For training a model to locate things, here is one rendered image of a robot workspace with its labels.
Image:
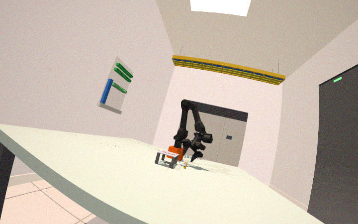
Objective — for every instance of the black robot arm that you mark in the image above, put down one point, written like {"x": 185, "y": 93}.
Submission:
{"x": 199, "y": 127}

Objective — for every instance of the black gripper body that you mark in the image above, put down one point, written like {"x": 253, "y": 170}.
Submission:
{"x": 193, "y": 147}

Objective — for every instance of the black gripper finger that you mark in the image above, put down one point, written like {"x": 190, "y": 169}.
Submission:
{"x": 194, "y": 156}
{"x": 185, "y": 148}

